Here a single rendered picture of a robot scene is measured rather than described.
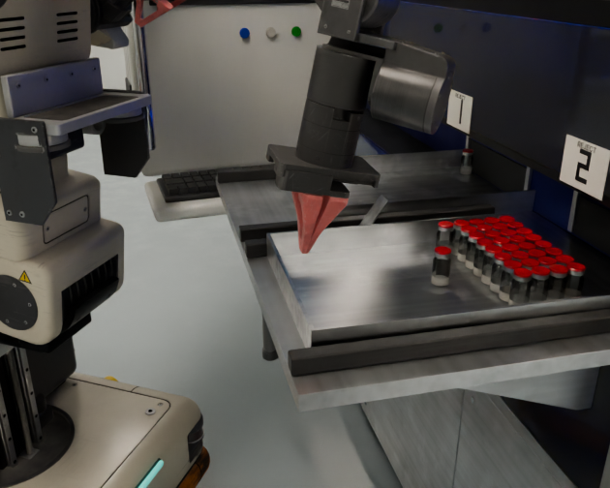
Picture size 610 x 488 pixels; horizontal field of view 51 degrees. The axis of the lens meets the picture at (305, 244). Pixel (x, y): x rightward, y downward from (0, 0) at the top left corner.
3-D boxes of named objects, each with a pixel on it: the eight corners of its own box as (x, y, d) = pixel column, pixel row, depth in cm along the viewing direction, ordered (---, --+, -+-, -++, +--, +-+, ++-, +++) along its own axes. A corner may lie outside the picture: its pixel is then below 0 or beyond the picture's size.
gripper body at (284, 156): (378, 194, 63) (397, 119, 60) (276, 181, 60) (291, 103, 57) (357, 172, 68) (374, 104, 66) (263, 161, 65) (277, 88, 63)
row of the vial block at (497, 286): (462, 249, 90) (465, 218, 88) (531, 311, 74) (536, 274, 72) (447, 251, 90) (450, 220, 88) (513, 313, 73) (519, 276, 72)
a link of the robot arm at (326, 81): (332, 34, 63) (309, 33, 58) (399, 49, 60) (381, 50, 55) (318, 104, 65) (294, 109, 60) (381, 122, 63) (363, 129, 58)
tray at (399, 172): (460, 167, 128) (462, 149, 127) (533, 210, 105) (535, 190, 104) (293, 178, 121) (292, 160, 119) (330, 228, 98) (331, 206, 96)
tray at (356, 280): (495, 235, 95) (498, 213, 94) (608, 322, 72) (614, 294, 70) (266, 257, 88) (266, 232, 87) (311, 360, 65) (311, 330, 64)
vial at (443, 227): (446, 251, 90) (449, 220, 88) (453, 257, 88) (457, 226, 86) (432, 252, 89) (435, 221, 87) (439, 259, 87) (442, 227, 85)
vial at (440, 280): (444, 278, 82) (447, 247, 80) (451, 286, 80) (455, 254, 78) (428, 280, 81) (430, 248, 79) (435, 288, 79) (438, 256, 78)
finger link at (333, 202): (333, 267, 65) (354, 179, 61) (264, 261, 63) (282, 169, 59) (317, 240, 71) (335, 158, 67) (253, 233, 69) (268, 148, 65)
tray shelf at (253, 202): (448, 168, 133) (449, 160, 133) (725, 348, 71) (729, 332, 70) (216, 186, 123) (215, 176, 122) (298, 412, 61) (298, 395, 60)
